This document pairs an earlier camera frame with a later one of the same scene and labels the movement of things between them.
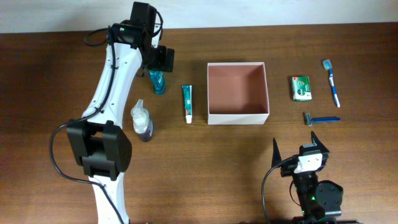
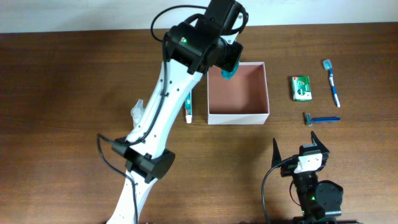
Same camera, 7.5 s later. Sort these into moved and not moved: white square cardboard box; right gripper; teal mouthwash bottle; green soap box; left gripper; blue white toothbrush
Moved: left gripper; teal mouthwash bottle
Not moved: green soap box; white square cardboard box; right gripper; blue white toothbrush
